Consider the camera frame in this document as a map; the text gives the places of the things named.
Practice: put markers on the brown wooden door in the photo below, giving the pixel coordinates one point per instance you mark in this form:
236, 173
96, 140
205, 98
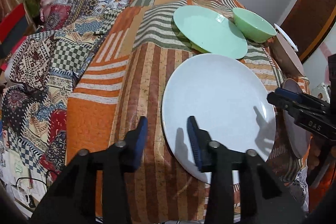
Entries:
315, 8

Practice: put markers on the red box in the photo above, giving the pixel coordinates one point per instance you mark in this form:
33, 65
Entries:
13, 16

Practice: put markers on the white bowl with brown dots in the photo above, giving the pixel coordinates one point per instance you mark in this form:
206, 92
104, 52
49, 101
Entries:
287, 36

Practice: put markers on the beige bowl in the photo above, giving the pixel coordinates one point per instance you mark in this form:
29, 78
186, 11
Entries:
287, 58

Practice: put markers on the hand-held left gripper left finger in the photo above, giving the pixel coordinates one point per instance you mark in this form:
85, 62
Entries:
141, 140

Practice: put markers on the large white plate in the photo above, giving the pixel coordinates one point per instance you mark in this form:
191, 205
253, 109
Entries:
218, 98

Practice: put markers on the pink bunny toy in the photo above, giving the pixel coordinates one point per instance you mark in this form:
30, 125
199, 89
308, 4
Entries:
47, 1

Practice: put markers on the green plate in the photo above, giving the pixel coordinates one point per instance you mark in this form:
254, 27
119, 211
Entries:
207, 29

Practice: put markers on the small pink plate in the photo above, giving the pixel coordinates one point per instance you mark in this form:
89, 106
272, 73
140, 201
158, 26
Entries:
296, 134

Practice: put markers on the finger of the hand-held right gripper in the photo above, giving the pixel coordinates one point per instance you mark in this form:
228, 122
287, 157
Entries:
287, 94
278, 102

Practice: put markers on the green dish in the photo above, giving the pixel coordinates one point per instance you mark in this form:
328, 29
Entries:
195, 47

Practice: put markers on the person's right hand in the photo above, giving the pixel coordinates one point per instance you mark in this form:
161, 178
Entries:
314, 154

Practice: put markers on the green bowl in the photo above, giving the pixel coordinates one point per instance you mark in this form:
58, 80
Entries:
252, 24

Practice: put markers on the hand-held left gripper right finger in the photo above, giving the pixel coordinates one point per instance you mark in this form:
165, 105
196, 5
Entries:
193, 142

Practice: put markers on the dark blue box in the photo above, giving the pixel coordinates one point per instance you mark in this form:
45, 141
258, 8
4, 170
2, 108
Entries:
14, 35

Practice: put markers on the orange striped tablecloth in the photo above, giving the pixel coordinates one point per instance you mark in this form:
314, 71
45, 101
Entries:
147, 69

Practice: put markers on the patterned patchwork blanket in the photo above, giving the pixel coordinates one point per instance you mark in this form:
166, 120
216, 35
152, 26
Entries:
52, 61

